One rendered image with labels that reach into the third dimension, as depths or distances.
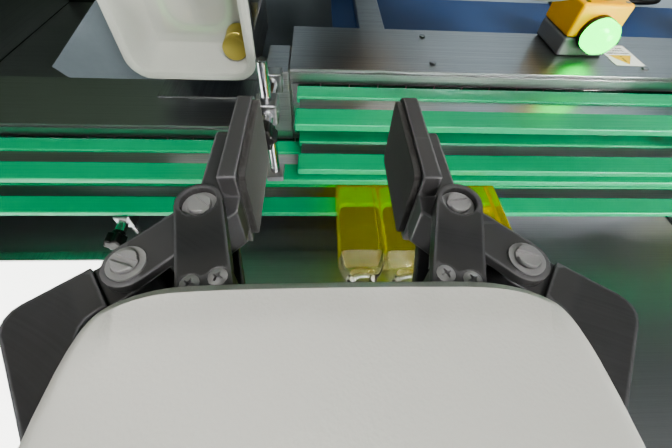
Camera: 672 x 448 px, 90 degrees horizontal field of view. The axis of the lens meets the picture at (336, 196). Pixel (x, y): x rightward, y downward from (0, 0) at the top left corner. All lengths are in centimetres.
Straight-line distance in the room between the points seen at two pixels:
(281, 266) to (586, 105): 49
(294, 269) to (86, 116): 39
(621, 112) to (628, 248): 35
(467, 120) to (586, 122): 15
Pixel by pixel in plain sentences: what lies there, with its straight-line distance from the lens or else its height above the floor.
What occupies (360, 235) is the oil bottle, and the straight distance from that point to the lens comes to 43.
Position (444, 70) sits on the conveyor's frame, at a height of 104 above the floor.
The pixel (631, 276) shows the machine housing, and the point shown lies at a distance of 82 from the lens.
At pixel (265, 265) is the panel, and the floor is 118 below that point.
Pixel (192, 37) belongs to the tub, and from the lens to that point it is 59.
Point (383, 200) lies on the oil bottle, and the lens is 47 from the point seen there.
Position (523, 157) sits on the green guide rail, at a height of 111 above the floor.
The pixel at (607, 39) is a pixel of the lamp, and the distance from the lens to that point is 59.
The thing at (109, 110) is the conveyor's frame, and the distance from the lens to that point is 62.
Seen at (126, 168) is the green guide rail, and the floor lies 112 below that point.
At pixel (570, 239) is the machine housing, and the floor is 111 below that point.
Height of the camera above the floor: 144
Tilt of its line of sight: 39 degrees down
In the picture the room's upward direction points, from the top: 178 degrees clockwise
